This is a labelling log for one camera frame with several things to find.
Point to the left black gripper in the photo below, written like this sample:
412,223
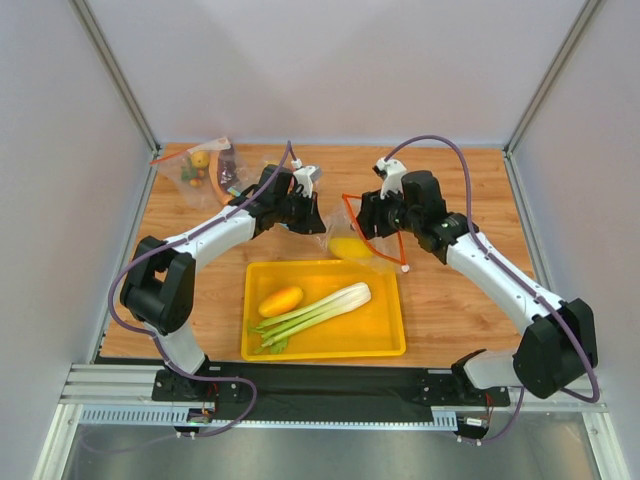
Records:
304,214

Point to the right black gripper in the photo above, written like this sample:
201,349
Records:
375,215

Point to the fake yellow lemon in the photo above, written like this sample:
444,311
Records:
349,248

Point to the red-zip clear bag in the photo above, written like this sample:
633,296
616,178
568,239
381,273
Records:
208,175
388,253

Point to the fake orange-yellow mango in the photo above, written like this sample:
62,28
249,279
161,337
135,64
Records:
281,302

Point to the fake green celery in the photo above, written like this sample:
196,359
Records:
275,332

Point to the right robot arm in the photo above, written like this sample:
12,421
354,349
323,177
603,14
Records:
558,343

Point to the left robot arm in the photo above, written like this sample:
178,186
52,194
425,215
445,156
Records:
159,287

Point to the blue-zip clear bag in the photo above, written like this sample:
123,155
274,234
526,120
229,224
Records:
242,182

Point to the fake purple sweet potato slice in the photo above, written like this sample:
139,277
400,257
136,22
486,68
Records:
224,176

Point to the fake small cherry tomatoes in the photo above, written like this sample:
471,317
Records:
192,176

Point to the yellow plastic tray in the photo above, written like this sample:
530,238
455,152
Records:
372,330

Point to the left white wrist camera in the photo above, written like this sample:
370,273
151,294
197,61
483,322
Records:
305,176

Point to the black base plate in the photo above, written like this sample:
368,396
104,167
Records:
326,393

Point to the aluminium frame rail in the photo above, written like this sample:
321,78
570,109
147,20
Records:
114,392

